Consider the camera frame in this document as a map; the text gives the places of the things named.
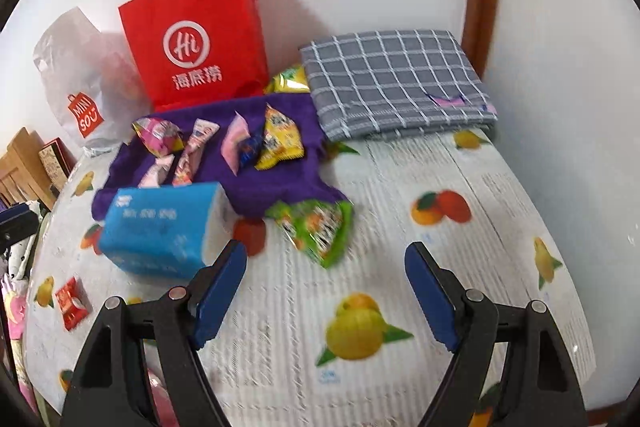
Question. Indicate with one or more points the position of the purple towel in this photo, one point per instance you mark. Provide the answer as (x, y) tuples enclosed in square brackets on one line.
[(125, 167)]

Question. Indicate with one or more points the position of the pink and yellow snack packet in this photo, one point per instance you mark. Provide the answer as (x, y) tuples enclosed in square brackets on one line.
[(157, 136)]

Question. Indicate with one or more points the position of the fruit print tablecloth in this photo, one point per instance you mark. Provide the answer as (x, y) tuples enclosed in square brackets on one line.
[(450, 157)]

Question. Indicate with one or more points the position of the plain pink snack packet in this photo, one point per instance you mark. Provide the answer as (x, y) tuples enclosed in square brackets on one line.
[(234, 142)]

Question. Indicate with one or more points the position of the yellow triangular snack packet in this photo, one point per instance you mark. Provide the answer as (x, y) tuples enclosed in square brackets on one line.
[(277, 137)]

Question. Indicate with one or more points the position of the small blue snack packet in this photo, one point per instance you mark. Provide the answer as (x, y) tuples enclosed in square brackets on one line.
[(250, 151)]

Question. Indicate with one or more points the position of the pink bear print snack packet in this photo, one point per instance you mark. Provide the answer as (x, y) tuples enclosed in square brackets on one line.
[(182, 169)]

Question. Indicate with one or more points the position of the wooden chair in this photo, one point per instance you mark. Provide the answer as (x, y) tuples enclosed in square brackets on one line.
[(17, 172)]

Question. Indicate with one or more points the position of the grey checked cloth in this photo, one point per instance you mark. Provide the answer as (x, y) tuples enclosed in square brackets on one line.
[(390, 77)]

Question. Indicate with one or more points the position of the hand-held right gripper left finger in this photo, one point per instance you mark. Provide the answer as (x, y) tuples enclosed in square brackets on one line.
[(220, 302)]

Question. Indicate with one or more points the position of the white plastic shopping bag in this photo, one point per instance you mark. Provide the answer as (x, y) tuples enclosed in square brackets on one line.
[(65, 57)]

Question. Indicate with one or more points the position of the white dotted cloth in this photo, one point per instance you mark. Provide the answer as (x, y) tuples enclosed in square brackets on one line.
[(25, 254)]

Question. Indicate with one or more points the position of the yellow green snack packet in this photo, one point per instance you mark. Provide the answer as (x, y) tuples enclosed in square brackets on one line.
[(290, 79)]

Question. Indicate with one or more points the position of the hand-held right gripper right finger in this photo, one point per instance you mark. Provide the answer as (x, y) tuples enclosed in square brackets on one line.
[(430, 297)]

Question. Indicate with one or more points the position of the white and pink snack packet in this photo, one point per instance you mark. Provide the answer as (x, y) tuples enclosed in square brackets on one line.
[(201, 134)]

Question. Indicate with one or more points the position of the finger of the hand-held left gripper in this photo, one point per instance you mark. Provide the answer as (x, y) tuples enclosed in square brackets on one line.
[(17, 222)]

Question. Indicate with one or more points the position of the blue tissue pack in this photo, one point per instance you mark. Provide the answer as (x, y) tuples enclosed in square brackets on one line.
[(150, 227)]

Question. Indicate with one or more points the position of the red snack packet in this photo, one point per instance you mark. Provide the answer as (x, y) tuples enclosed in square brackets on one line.
[(72, 304)]

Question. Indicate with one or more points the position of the pale pink snack packet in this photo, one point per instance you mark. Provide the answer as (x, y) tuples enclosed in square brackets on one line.
[(155, 172)]

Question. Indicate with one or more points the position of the pink floral cloth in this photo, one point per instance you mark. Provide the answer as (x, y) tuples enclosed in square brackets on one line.
[(15, 312)]

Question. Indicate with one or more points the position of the patterned red framed box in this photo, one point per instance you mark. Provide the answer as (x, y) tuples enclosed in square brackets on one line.
[(52, 162)]

